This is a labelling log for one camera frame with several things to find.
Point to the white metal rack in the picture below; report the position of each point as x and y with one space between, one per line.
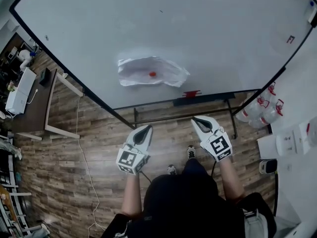
12 202

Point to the black and white eraser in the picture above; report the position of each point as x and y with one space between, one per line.
312 16

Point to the dark wooden desk white legs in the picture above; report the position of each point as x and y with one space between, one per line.
32 113

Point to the small black box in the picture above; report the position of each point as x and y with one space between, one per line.
44 77

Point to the white printer box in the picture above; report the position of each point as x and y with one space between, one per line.
21 90

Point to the round blue magnet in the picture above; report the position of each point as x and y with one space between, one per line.
311 3

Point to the small white heater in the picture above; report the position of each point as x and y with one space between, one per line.
268 167

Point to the clear plastic bag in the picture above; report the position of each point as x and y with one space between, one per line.
138 68

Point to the person's left forearm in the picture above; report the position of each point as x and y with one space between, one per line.
132 197

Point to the person's right shoe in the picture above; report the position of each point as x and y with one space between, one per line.
191 152

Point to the round red magnet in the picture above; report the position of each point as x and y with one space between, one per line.
152 74

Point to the red plastic holder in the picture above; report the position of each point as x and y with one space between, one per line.
191 94

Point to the black pen tray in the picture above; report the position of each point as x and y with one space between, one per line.
205 100

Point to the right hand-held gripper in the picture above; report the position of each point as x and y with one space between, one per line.
219 145

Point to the person's right forearm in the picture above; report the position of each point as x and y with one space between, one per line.
231 180

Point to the white cardboard box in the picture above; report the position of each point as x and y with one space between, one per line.
284 142

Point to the person's left shoe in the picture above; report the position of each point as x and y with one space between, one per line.
172 169

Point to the black metal stand legs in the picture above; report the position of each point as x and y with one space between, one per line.
173 118

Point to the person's shoe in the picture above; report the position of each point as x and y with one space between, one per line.
191 152
172 169

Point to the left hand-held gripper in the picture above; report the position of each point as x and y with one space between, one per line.
127 159

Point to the person's black clothing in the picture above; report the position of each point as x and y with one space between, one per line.
188 207

